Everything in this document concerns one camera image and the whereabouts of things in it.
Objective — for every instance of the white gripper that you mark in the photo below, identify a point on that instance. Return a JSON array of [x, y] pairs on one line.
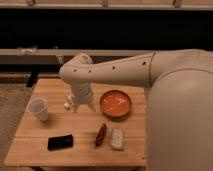
[[79, 96]]

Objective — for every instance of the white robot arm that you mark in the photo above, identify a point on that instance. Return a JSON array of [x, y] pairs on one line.
[[179, 112]]

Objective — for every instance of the dark red bottle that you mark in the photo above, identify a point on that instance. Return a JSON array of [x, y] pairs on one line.
[[101, 135]]

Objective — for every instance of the orange ceramic bowl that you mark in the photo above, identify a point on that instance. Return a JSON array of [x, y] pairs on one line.
[[115, 103]]

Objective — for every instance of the wooden table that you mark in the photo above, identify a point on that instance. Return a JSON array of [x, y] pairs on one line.
[[29, 145]]

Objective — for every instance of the white sponge block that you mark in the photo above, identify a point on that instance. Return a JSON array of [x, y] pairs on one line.
[[117, 139]]

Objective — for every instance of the black rectangular case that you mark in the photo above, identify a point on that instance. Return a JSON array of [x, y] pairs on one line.
[[60, 142]]

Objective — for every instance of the grey wall rail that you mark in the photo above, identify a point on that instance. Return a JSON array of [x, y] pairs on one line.
[[53, 56]]

